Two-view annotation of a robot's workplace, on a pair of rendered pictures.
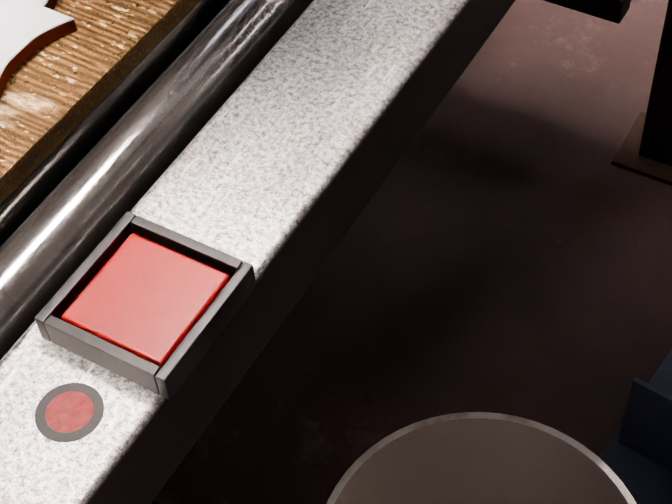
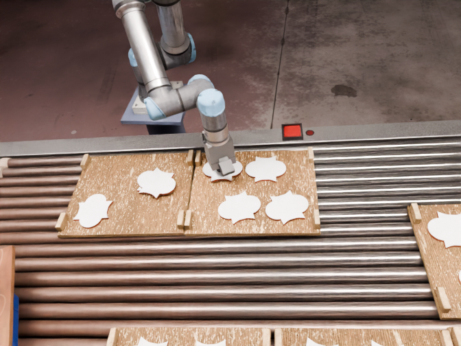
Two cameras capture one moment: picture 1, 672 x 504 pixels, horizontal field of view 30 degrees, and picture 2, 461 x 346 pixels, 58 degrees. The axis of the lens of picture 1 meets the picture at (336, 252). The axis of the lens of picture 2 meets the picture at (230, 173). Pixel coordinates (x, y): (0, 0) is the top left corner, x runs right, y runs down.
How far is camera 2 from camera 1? 1.59 m
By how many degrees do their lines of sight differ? 67
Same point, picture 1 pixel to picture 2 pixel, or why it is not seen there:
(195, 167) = (267, 141)
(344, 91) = (244, 134)
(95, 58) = (260, 153)
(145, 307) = (293, 130)
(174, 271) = (287, 130)
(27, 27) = (261, 160)
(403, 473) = not seen: hidden behind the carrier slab
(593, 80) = not seen: hidden behind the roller
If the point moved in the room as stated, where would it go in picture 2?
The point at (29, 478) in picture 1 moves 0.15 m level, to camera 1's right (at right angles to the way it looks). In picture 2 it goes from (319, 131) to (295, 110)
